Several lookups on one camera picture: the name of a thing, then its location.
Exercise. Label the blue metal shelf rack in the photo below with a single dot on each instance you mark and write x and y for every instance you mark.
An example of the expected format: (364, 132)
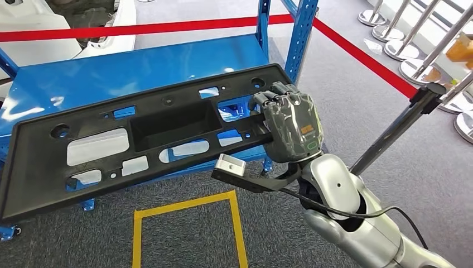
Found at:
(129, 70)

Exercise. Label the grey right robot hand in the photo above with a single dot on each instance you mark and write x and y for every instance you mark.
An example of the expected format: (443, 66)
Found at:
(295, 125)

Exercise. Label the white car body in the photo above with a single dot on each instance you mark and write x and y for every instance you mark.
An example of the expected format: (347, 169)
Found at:
(44, 51)

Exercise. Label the clear plastic wrapper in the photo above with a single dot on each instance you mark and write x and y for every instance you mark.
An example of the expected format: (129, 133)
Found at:
(373, 47)

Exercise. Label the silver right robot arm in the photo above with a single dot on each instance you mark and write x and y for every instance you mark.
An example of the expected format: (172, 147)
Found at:
(332, 181)

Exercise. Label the black plastic plate bracket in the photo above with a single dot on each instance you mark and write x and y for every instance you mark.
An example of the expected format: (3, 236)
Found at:
(33, 177)

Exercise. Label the tan cardboard box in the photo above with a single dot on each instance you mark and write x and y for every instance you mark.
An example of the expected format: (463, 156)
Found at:
(460, 50)

